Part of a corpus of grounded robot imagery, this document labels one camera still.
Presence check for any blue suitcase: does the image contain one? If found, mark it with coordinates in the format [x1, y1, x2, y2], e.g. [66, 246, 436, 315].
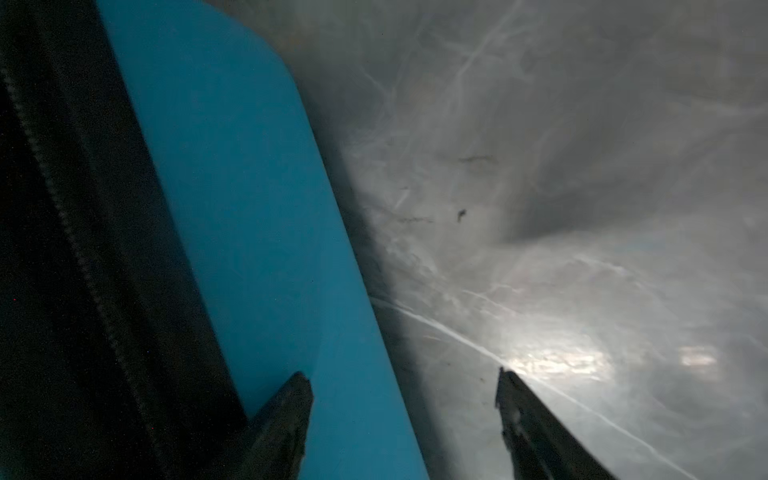
[1, 1, 427, 479]

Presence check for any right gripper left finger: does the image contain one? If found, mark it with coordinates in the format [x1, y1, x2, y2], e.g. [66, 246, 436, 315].
[197, 372, 314, 480]

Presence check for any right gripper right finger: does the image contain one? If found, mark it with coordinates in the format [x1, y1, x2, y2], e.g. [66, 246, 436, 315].
[495, 368, 615, 480]

